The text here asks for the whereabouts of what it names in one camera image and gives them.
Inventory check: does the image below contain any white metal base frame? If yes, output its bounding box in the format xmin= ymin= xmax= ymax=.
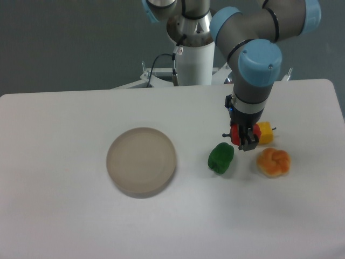
xmin=112 ymin=61 xmax=294 ymax=90

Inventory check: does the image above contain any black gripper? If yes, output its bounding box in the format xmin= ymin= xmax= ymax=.
xmin=225 ymin=94 xmax=264 ymax=152

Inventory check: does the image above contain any black cable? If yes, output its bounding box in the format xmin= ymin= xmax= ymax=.
xmin=147 ymin=33 xmax=188 ymax=88

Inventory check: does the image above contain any green pepper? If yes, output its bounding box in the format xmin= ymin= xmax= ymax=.
xmin=208 ymin=142 xmax=234 ymax=174

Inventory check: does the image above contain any beige round plate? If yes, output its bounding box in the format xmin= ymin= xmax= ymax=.
xmin=106 ymin=127 xmax=177 ymax=199

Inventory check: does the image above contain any yellow corn cob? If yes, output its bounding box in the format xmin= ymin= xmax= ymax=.
xmin=257 ymin=121 xmax=275 ymax=145

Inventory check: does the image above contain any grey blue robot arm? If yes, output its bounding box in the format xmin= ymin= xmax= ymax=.
xmin=142 ymin=1 xmax=321 ymax=151

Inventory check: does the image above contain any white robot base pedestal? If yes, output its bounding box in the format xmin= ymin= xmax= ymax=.
xmin=167 ymin=11 xmax=215 ymax=86

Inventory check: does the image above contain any red pepper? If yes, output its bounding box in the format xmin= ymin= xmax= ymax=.
xmin=230 ymin=124 xmax=261 ymax=146

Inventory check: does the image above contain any knotted bread roll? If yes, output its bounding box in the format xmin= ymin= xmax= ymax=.
xmin=256 ymin=147 xmax=291 ymax=178

